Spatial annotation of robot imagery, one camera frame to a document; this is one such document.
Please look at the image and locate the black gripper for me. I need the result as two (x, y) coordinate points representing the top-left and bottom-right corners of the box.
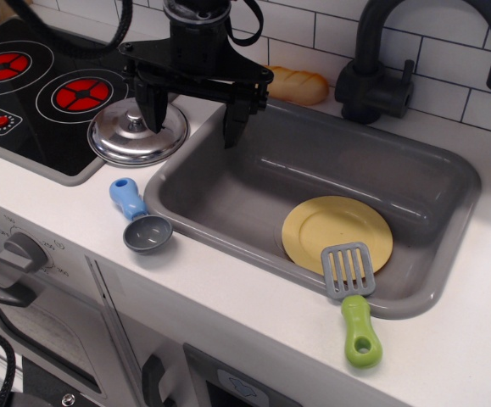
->
(119, 23), (273, 148)

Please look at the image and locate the green handled grey spatula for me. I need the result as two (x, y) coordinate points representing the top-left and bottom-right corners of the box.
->
(321, 242), (382, 369)

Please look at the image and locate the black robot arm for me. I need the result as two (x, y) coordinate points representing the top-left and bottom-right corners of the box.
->
(119, 1), (274, 148)

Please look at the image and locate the grey plastic sink basin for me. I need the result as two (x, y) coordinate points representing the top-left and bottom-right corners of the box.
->
(143, 101), (481, 320)

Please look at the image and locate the yellow plastic plate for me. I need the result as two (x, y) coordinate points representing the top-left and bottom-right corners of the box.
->
(282, 196), (393, 275)

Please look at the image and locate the silver metal pot lid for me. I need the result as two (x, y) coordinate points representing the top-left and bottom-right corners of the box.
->
(87, 98), (190, 167)

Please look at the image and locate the toy bread loaf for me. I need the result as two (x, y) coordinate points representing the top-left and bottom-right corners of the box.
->
(265, 65), (329, 106)

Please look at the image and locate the black toy stovetop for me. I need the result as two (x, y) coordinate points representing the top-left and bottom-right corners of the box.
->
(0, 18), (133, 187)

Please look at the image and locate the black toy faucet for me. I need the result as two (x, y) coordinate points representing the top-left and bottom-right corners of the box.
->
(335, 0), (491, 125)

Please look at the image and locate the grey oven knob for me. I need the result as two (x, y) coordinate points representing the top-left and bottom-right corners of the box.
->
(0, 232), (48, 273)

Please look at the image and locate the blue handled grey scoop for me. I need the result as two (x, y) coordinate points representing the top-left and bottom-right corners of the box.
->
(109, 178), (173, 254)

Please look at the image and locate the grey oven door handle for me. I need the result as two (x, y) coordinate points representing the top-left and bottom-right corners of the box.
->
(0, 265), (43, 308)

